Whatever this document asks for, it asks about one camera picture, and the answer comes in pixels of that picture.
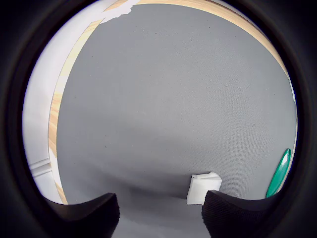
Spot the white plastic terminal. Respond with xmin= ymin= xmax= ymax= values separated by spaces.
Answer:
xmin=187 ymin=171 xmax=223 ymax=206

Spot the round green lid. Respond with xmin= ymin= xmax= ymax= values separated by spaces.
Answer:
xmin=266 ymin=148 xmax=292 ymax=198

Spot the white partition panel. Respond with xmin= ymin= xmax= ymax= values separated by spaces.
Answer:
xmin=29 ymin=168 xmax=65 ymax=205
xmin=22 ymin=17 xmax=105 ymax=171

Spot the dark grey mat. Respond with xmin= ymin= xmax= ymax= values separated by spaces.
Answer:
xmin=56 ymin=3 xmax=298 ymax=238

